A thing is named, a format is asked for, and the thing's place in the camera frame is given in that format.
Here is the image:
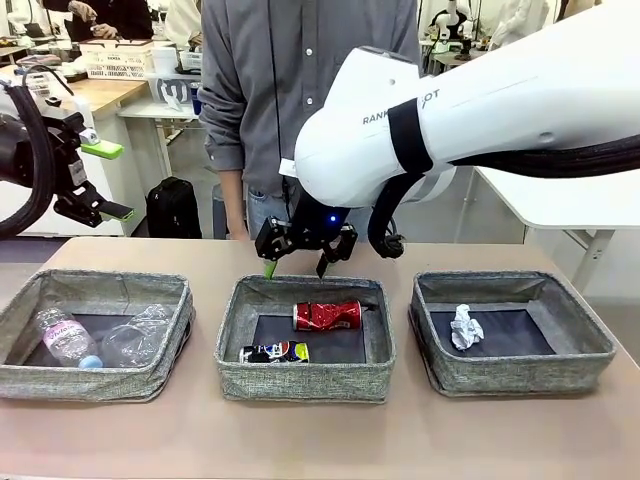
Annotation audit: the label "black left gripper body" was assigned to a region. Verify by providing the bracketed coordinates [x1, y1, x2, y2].
[0, 112, 89, 202]

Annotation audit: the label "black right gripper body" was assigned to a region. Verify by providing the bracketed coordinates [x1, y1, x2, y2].
[284, 180, 352, 254]

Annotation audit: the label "crushed red drink can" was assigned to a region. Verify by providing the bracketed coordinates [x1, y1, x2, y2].
[291, 299, 364, 334]

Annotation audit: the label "crushed black drink can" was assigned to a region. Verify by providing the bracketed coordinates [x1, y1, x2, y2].
[237, 340, 311, 365]

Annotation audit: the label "clear crushed plastic bottle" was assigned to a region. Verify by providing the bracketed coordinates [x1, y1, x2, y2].
[98, 301, 175, 370]

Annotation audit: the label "plastic bottle pink label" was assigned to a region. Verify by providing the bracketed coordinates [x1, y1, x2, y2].
[32, 306, 106, 371]

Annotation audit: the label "white paper ball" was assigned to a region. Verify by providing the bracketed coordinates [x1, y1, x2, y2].
[448, 303, 487, 353]

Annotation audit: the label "person's right forearm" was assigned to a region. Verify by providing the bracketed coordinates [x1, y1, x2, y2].
[218, 167, 247, 229]

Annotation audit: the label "white desk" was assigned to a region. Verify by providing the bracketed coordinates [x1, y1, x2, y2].
[117, 97, 211, 176]

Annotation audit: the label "black backpack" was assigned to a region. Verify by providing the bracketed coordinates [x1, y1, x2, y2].
[145, 175, 203, 240]

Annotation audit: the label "white plastic crate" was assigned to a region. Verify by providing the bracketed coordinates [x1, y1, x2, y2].
[78, 37, 155, 81]

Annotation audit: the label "white box blue logo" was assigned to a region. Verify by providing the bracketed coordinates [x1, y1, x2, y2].
[153, 75, 194, 112]

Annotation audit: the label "background person dark clothes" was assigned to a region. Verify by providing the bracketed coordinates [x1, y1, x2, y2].
[42, 0, 154, 45]

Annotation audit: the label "grey fabric basket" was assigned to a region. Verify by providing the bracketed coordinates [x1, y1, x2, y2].
[408, 270, 617, 399]
[214, 273, 397, 405]
[0, 269, 195, 404]

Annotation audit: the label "background person white top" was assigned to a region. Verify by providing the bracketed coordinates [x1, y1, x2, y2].
[163, 0, 205, 51]

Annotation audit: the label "person in grey shirt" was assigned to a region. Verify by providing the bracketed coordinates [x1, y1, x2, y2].
[198, 0, 422, 242]

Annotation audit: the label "white table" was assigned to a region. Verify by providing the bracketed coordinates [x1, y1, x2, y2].
[469, 164, 640, 291]

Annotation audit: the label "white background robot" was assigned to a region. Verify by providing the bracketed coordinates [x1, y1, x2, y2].
[430, 0, 481, 54]

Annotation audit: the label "background person in white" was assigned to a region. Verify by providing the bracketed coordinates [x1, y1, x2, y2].
[492, 0, 556, 49]

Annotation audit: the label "thin black cord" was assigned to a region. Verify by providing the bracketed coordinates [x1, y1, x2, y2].
[272, 0, 291, 201]

